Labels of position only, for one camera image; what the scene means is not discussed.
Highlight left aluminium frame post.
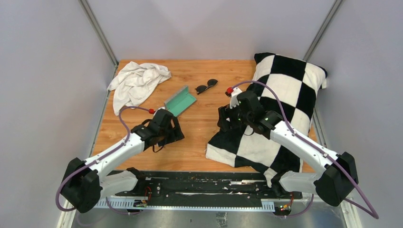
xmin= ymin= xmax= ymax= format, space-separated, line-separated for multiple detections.
xmin=78 ymin=0 xmax=119 ymax=68

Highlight white crumpled cloth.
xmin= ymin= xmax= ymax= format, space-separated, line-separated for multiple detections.
xmin=107 ymin=61 xmax=172 ymax=116

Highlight aluminium frame post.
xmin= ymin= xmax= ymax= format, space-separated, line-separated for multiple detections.
xmin=303 ymin=0 xmax=344 ymax=61
xmin=78 ymin=0 xmax=119 ymax=68

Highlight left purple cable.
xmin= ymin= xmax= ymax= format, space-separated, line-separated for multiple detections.
xmin=55 ymin=105 xmax=154 ymax=216

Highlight black white checkered blanket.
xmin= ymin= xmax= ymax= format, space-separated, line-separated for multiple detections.
xmin=205 ymin=52 xmax=327 ymax=185

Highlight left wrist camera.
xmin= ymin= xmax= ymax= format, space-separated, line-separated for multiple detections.
xmin=148 ymin=106 xmax=165 ymax=115

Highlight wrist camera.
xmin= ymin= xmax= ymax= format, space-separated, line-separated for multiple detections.
xmin=225 ymin=87 xmax=242 ymax=109
xmin=148 ymin=106 xmax=165 ymax=115

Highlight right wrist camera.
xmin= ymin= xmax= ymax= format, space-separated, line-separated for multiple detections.
xmin=225 ymin=87 xmax=242 ymax=109

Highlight grey glasses case green lining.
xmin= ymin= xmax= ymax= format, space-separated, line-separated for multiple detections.
xmin=164 ymin=85 xmax=197 ymax=117

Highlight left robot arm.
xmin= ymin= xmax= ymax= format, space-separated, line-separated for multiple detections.
xmin=55 ymin=109 xmax=184 ymax=213

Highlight black sunglasses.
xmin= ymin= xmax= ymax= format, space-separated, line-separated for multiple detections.
xmin=195 ymin=79 xmax=218 ymax=95

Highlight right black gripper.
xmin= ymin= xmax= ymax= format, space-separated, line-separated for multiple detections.
xmin=217 ymin=102 xmax=252 ymax=133

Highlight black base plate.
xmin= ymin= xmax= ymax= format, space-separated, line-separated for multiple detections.
xmin=117 ymin=171 xmax=302 ymax=209

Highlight right aluminium frame post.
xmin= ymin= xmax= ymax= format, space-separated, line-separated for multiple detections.
xmin=303 ymin=0 xmax=344 ymax=61

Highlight white slotted cable duct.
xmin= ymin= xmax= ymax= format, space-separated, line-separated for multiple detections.
xmin=94 ymin=198 xmax=276 ymax=212

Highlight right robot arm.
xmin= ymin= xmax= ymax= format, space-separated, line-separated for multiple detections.
xmin=217 ymin=89 xmax=358 ymax=207

